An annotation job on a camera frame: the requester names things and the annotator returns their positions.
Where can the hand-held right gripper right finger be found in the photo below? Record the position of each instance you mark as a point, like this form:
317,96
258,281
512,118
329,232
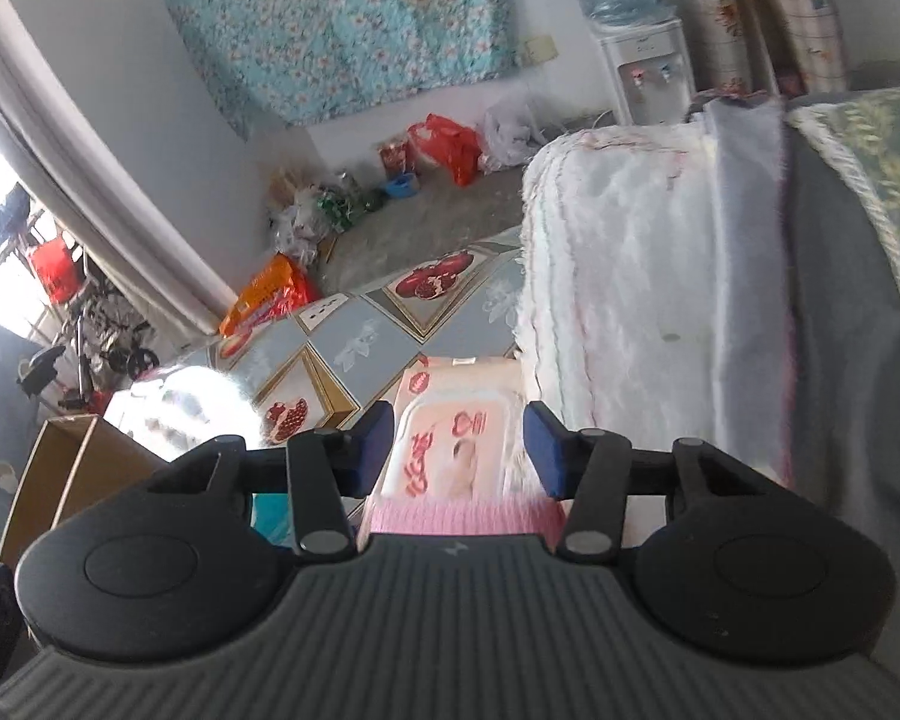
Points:
544,451

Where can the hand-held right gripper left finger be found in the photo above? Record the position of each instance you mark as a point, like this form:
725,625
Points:
375,441

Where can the pink wet wipes pack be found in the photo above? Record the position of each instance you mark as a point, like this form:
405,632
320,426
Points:
450,427

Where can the pink knitted sponge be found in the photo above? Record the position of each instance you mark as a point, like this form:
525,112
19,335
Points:
457,517

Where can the brown cardboard box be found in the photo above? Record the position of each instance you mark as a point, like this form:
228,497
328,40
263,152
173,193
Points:
45,480

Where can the pomegranate print table cover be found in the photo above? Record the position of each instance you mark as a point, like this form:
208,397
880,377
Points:
345,345

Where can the orange snack bag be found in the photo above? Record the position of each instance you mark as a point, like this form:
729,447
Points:
270,296

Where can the white fluffy blanket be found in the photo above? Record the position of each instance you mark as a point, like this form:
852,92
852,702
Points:
630,277

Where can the crumpled clear plastic bags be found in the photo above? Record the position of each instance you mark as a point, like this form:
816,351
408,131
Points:
296,225

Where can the green foil wrappers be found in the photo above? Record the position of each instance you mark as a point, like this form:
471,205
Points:
349,208

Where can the blue bowl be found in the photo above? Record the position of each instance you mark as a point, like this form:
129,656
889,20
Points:
402,186

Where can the black bicycle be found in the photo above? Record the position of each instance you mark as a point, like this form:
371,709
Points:
112,345

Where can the red white carton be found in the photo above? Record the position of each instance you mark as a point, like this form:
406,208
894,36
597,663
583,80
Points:
395,156

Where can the lilac cloth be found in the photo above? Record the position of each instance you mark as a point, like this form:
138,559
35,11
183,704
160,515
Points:
750,240

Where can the grey blanket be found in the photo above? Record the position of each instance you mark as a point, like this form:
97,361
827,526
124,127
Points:
840,390

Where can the red plastic bag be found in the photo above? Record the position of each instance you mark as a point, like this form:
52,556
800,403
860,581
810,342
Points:
450,146

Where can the small white plastic bag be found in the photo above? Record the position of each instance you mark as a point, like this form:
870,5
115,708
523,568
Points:
506,135

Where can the red crate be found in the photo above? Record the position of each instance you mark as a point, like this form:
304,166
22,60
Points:
56,270

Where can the white water dispenser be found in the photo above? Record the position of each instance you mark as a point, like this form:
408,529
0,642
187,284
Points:
645,90

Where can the hanging blue cloth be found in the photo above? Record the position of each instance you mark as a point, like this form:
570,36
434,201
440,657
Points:
9,214

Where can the green patterned quilt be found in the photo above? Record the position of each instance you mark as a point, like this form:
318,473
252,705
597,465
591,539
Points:
885,165

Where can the floral rolled mat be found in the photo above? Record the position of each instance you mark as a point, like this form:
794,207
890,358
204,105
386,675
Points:
720,15

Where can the checked rolled mat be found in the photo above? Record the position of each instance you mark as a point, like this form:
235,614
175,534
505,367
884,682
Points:
802,7

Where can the beige wall socket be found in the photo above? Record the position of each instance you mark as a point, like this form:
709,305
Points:
540,50

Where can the teal floral wall blanket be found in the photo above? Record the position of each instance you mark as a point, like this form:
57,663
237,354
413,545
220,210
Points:
330,22

